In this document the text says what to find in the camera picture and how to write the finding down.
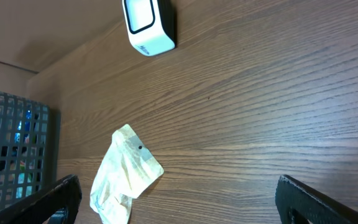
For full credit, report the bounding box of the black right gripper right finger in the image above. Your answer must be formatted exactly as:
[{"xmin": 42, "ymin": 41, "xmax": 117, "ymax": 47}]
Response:
[{"xmin": 275, "ymin": 175, "xmax": 358, "ymax": 224}]

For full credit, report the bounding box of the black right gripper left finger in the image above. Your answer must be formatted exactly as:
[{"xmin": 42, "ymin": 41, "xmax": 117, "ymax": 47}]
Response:
[{"xmin": 0, "ymin": 174, "xmax": 82, "ymax": 224}]

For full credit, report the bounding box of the beige paper pouch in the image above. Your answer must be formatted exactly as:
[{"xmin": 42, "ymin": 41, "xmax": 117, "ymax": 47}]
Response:
[{"xmin": 89, "ymin": 124, "xmax": 164, "ymax": 223}]

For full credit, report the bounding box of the teal snack packet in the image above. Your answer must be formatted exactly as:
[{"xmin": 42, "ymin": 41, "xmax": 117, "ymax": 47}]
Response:
[{"xmin": 15, "ymin": 160, "xmax": 34, "ymax": 199}]

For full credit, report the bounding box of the white barcode scanner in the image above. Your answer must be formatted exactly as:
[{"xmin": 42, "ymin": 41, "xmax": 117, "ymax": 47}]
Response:
[{"xmin": 122, "ymin": 0, "xmax": 176, "ymax": 57}]

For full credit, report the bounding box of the grey plastic mesh basket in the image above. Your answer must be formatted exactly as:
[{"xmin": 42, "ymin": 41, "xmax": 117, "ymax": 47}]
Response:
[{"xmin": 0, "ymin": 91, "xmax": 50, "ymax": 211}]

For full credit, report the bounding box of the blue Oreo cookie pack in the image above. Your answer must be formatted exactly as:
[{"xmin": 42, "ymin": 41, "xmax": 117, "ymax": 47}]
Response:
[{"xmin": 14, "ymin": 109, "xmax": 32, "ymax": 144}]

